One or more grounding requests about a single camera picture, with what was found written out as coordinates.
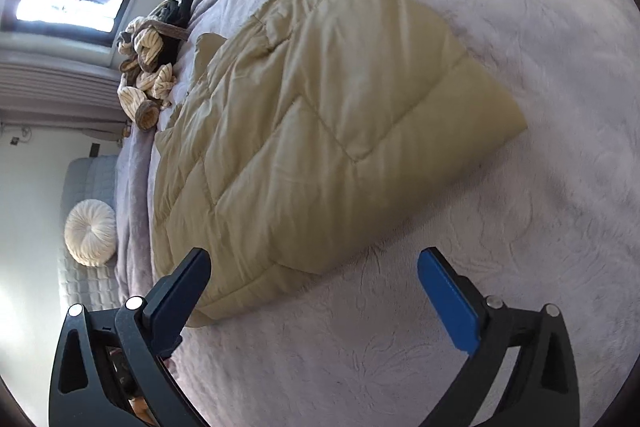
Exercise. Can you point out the round white pleated pillow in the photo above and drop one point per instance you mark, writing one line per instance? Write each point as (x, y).
(90, 233)

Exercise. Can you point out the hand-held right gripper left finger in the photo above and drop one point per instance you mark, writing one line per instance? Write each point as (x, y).
(180, 294)

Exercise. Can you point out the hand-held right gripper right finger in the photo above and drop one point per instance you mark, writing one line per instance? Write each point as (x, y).
(445, 294)

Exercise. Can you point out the beige puffer jacket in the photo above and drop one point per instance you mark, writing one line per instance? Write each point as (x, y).
(310, 122)

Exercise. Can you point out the cream striped garment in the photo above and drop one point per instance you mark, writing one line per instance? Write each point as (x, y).
(147, 67)

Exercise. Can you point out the lavender fleece blanket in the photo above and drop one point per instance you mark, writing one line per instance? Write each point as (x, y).
(500, 232)

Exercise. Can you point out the small yellow item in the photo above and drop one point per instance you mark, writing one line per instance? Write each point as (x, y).
(127, 129)

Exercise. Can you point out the dark garment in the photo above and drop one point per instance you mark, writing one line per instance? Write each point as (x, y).
(190, 4)

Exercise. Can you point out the dark wall socket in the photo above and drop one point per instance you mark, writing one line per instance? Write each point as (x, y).
(94, 149)

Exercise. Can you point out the grey curtain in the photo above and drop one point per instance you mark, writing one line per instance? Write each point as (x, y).
(55, 89)

